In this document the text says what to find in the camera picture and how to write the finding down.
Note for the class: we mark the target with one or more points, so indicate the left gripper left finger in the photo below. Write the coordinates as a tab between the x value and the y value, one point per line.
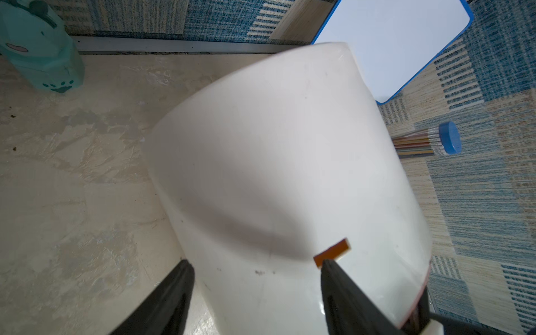
165	310

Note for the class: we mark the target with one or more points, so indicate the white board on easel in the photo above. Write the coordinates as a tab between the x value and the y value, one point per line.
393	41

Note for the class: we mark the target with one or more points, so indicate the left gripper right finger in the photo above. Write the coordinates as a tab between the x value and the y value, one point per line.
347	309

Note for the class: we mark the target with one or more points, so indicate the white round drawer cabinet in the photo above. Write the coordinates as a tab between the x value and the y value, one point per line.
270	166

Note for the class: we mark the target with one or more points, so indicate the blue lid pencil canister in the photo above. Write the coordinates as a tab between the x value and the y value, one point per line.
441	140

